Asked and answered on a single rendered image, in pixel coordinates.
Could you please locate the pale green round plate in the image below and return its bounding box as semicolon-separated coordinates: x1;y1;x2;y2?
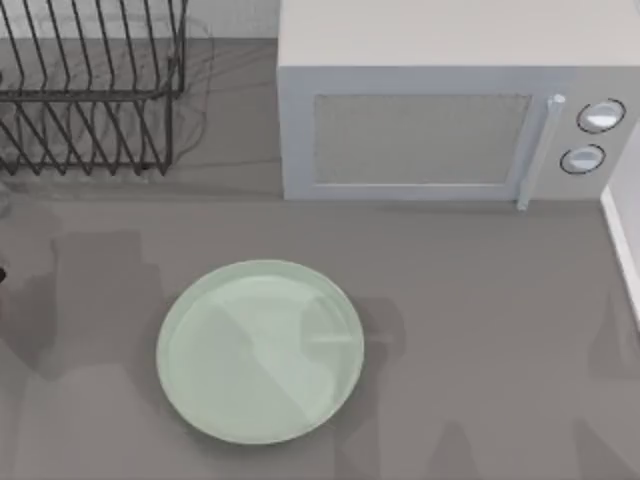
155;258;366;446

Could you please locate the microwave oven door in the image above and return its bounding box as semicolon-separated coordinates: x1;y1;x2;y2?
279;67;546;201

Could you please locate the large microwave knob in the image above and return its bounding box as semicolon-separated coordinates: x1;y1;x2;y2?
576;98;627;134

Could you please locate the pale microwave oven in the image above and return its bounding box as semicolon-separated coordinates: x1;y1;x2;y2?
276;0;640;211

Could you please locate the dark wire dish rack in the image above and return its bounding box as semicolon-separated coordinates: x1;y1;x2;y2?
0;0;190;177

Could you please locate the microwave door handle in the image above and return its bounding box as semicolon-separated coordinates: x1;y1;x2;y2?
516;93;567;211

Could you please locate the small microwave knob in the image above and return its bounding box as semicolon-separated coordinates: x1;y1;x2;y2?
559;143;607;176

